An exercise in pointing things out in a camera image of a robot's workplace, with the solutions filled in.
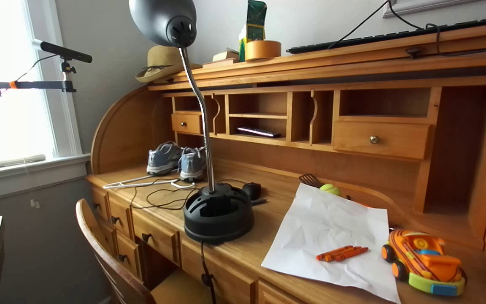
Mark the black power adapter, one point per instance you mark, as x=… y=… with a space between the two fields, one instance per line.
x=254 y=191

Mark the yellow tennis ball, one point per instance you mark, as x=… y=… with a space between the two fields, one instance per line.
x=330 y=188

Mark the white crumpled paper sheet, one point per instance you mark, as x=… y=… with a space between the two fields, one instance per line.
x=322 y=221

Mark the black computer keyboard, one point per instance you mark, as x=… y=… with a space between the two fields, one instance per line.
x=355 y=41

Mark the orange toy car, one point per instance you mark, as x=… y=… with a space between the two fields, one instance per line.
x=419 y=258

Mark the round wooden tape roll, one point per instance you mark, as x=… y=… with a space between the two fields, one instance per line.
x=262 y=49

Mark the right grey sneaker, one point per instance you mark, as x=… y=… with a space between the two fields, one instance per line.
x=192 y=164

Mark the black gooseneck desk lamp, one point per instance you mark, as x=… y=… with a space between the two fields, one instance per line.
x=219 y=211

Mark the left grey sneaker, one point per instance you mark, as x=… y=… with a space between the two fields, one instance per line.
x=163 y=159

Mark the wooden chair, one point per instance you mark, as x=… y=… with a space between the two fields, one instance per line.
x=178 y=287

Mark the straw hat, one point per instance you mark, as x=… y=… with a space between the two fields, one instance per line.
x=163 y=63

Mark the grey sneaker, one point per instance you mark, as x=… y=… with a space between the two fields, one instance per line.
x=163 y=159
x=192 y=164

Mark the green and white box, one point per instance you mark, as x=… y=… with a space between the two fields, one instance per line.
x=254 y=27

